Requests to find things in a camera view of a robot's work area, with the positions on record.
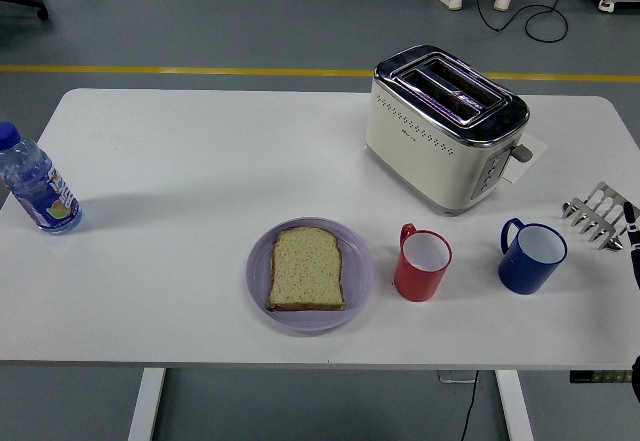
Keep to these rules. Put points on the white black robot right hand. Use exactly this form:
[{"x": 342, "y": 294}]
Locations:
[{"x": 634, "y": 241}]

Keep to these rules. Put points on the blue enamel cup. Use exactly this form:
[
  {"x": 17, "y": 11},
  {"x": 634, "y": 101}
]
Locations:
[{"x": 520, "y": 276}]

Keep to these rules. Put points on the red enamel cup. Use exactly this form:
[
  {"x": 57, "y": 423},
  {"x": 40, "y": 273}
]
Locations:
[{"x": 417, "y": 286}]

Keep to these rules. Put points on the slice of white bread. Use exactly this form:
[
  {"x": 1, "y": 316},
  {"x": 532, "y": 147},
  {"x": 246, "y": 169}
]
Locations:
[{"x": 306, "y": 271}]

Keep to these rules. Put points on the silver metal toast rack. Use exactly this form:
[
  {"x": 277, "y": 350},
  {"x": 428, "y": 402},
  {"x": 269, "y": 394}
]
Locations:
[{"x": 600, "y": 201}]

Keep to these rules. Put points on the black table control panel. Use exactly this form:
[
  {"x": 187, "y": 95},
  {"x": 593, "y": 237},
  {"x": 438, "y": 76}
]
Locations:
[{"x": 600, "y": 376}]

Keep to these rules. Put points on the white table leg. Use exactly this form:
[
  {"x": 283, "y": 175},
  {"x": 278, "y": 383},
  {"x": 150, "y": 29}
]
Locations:
[
  {"x": 147, "y": 406},
  {"x": 515, "y": 406}
]

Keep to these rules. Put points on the cream chrome toaster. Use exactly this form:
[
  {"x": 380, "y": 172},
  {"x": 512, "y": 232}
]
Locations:
[{"x": 425, "y": 161}]

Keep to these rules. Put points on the grey under-table power box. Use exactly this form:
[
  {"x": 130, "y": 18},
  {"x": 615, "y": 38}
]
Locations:
[{"x": 452, "y": 377}]

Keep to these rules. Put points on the purple round plate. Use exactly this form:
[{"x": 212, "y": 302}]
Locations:
[{"x": 259, "y": 281}]

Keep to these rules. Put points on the clear blue-capped water bottle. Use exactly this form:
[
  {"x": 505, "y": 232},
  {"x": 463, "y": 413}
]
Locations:
[{"x": 40, "y": 191}]

